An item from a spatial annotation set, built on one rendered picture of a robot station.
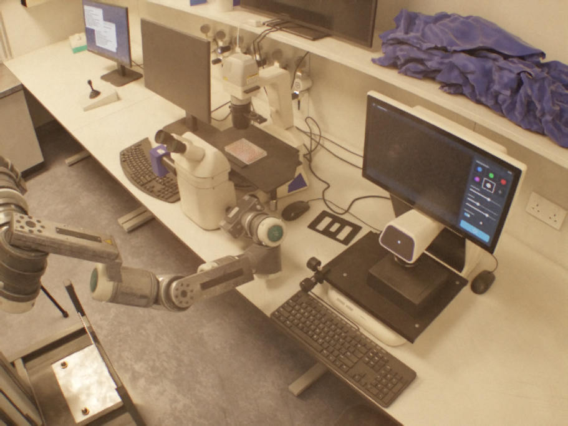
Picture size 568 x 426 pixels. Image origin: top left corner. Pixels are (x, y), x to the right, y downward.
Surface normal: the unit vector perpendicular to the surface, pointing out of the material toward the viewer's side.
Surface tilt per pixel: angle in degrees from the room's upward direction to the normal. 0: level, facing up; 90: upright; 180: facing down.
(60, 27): 90
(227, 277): 55
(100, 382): 0
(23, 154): 90
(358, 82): 90
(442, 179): 93
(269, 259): 69
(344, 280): 0
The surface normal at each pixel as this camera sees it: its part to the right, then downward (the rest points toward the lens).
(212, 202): 0.36, 0.62
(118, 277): 0.49, 0.46
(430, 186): -0.73, 0.48
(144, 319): 0.00, -0.76
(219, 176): 0.69, 0.47
